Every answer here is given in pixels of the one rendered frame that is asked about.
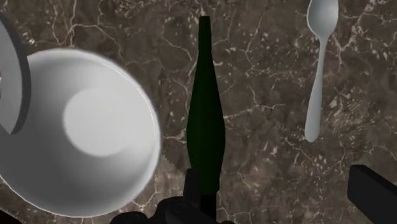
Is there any white spoon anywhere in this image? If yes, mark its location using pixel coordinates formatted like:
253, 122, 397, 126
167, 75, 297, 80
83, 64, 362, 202
304, 0, 340, 143

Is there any grey disc with dark edge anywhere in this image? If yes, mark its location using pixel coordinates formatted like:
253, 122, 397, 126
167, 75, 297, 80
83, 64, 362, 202
0, 12, 32, 136

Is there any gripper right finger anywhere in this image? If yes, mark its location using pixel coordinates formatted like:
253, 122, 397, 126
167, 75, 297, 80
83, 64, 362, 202
347, 164, 397, 224

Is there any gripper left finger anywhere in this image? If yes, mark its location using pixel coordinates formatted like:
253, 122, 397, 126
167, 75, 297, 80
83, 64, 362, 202
109, 167, 218, 224

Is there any white bowl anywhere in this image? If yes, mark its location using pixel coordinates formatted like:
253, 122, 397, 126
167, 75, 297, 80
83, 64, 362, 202
0, 47, 162, 218

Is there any dark green slender utensil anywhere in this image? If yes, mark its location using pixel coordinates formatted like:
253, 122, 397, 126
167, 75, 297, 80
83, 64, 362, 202
186, 15, 226, 220

